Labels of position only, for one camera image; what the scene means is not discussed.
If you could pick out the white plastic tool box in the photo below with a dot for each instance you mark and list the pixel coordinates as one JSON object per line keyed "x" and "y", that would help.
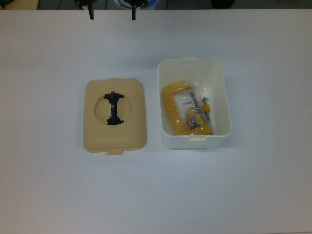
{"x": 214, "y": 73}

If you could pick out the yellow C-clamp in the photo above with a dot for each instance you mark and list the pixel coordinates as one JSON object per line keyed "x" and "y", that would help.
{"x": 168, "y": 107}

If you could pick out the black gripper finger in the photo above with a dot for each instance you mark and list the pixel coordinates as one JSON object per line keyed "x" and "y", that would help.
{"x": 133, "y": 13}
{"x": 91, "y": 13}

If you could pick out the clear plastic bag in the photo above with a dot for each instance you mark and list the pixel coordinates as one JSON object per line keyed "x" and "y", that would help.
{"x": 182, "y": 108}

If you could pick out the black round object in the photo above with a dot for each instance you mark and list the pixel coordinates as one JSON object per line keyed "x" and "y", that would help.
{"x": 221, "y": 2}

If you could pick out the round white and blue object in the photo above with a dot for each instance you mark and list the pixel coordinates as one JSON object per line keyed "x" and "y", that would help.
{"x": 152, "y": 3}

